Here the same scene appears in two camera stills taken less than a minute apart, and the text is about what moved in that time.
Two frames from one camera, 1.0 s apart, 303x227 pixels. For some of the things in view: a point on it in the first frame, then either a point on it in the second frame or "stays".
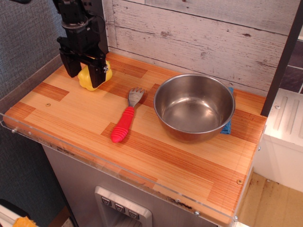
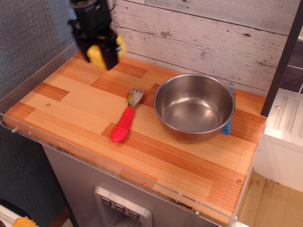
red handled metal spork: x=120 y=130 stays
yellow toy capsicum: x=85 y=79 → x=93 y=53
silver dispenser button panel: x=116 y=210 stays
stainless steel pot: x=194 y=108 stays
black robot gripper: x=83 y=39 → x=93 y=26
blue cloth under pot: x=227 y=129 stays
